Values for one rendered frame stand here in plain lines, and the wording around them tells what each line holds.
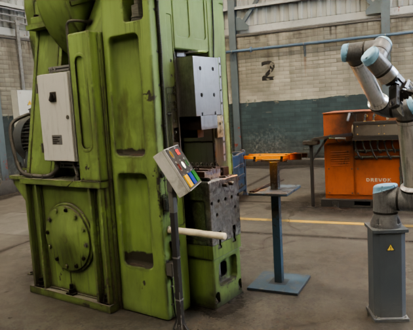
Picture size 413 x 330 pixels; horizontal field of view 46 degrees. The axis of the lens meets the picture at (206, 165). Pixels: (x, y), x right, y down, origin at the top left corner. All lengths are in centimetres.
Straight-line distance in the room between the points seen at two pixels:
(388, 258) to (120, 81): 210
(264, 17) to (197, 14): 774
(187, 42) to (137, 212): 124
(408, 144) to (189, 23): 167
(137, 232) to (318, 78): 787
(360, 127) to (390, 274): 338
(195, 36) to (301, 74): 742
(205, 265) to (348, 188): 358
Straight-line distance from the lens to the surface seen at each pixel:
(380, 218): 328
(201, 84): 337
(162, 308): 347
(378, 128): 645
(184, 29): 353
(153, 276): 344
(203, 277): 355
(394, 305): 344
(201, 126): 334
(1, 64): 1012
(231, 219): 358
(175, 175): 277
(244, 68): 1129
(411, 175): 314
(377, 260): 332
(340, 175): 672
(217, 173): 350
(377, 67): 242
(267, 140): 1114
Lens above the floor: 143
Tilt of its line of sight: 7 degrees down
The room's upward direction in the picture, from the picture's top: 3 degrees counter-clockwise
